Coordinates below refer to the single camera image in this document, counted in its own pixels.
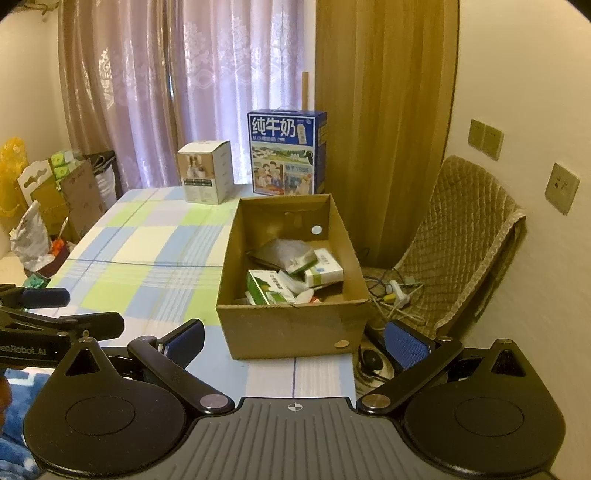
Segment white plastic bag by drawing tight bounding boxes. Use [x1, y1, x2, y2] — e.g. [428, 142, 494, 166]
[9, 200, 61, 273]

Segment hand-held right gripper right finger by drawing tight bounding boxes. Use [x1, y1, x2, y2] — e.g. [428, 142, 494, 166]
[355, 319, 539, 416]

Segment white green medicine box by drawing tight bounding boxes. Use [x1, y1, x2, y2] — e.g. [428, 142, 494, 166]
[302, 248, 345, 287]

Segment green white cartons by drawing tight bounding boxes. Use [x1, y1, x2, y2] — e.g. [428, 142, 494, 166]
[50, 150, 81, 183]

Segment dark tangled cable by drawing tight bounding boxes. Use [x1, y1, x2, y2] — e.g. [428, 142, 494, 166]
[362, 274, 426, 319]

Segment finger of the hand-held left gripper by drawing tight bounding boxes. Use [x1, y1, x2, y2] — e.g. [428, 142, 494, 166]
[0, 310, 125, 347]
[0, 284, 71, 310]

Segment pink sheer curtain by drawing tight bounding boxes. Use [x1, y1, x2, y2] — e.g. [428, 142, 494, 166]
[58, 0, 319, 190]

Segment white product box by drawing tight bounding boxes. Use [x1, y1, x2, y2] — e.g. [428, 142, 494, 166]
[177, 140, 235, 205]

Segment white power strip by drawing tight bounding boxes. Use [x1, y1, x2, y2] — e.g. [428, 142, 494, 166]
[385, 279, 413, 311]

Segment silver foil pouch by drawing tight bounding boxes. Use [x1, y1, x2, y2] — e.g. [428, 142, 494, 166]
[252, 239, 319, 271]

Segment white box green stripes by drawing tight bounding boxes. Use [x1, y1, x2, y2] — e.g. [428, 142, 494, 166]
[285, 251, 319, 274]

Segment black round device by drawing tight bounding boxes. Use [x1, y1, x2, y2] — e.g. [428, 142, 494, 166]
[358, 348, 386, 377]

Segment brown curtain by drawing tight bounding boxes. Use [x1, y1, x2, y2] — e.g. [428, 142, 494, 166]
[315, 0, 462, 268]

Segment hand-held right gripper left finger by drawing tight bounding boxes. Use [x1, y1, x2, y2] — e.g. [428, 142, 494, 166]
[55, 318, 236, 416]

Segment blue milk carton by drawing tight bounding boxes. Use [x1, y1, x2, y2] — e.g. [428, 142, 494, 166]
[247, 109, 329, 196]

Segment quilted chair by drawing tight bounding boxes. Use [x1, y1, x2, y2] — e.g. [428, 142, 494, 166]
[360, 154, 527, 342]

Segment yellow plastic bag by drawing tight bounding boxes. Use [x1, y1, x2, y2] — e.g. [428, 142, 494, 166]
[0, 137, 31, 217]

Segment white cut-out carton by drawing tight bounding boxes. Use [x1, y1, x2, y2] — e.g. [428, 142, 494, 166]
[16, 159, 58, 199]

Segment wall socket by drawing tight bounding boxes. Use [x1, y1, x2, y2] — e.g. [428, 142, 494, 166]
[545, 162, 581, 215]

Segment brown floor cardboard box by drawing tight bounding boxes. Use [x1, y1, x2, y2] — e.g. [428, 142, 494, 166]
[34, 159, 105, 241]

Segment blue patterned blanket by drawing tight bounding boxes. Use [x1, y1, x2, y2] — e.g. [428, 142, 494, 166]
[0, 369, 51, 467]

